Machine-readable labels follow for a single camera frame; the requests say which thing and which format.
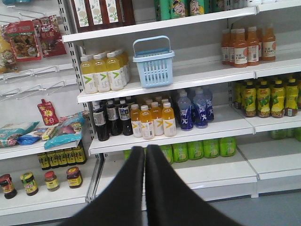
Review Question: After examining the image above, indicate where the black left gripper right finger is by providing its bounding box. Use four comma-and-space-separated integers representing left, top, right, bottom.
145, 145, 239, 226

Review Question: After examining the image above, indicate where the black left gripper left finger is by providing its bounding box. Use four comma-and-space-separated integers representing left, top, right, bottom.
60, 146, 145, 226

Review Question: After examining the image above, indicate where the light blue plastic basket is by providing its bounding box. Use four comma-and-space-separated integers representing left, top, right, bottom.
133, 35, 175, 88

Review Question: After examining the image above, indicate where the red label sauce jar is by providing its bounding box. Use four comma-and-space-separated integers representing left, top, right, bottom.
66, 167, 83, 189

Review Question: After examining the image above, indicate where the green drink bottle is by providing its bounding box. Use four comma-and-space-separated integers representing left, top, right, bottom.
172, 143, 188, 162
203, 138, 220, 158
187, 140, 204, 160

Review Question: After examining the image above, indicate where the small yellow sauce jar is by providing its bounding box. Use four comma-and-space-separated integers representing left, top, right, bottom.
44, 171, 60, 192

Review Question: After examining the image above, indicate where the orange juice bottle white label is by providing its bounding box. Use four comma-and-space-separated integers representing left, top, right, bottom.
162, 102, 176, 137
140, 105, 155, 140
150, 102, 164, 136
130, 104, 142, 137

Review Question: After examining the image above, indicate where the dark cola bottle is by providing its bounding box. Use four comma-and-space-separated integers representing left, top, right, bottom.
118, 99, 133, 136
107, 100, 122, 136
92, 101, 109, 141

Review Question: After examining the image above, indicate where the teal snack bag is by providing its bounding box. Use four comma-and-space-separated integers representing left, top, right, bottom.
44, 112, 85, 150

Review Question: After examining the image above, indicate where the yellow label sauce jar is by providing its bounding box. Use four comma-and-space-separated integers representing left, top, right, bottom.
20, 171, 39, 196

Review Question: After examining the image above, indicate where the blue sports drink bottle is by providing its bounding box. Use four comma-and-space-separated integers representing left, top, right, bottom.
178, 91, 193, 131
204, 88, 214, 122
193, 87, 208, 129

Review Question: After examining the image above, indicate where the red lid sauce jar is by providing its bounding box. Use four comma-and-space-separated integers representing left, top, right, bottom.
0, 174, 17, 199

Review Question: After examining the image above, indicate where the red spout pouch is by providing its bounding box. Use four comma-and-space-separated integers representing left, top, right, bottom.
37, 99, 59, 126

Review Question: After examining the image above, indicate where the white metal shelf unit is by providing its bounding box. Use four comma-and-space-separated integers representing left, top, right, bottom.
0, 0, 301, 219

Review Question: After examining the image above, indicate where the pale yellow drink bottle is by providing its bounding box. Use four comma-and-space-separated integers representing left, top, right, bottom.
80, 55, 98, 94
106, 52, 124, 91
93, 53, 111, 92

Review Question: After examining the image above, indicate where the yellow lemon tea bottle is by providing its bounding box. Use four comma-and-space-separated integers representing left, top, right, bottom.
285, 79, 298, 117
256, 81, 271, 118
271, 80, 285, 118
244, 81, 257, 117

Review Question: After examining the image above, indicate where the orange C100 drink bottle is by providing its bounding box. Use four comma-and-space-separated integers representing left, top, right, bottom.
234, 28, 248, 68
247, 26, 259, 66
262, 24, 276, 61

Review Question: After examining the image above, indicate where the red snack packet hanging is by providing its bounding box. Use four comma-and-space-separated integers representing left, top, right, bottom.
6, 20, 41, 62
32, 15, 66, 57

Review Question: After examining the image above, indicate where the brown tea bottle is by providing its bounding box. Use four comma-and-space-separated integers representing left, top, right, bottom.
70, 0, 135, 33

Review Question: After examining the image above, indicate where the green cartoon drink can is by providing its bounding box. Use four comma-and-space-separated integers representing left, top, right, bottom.
169, 0, 188, 19
189, 0, 205, 16

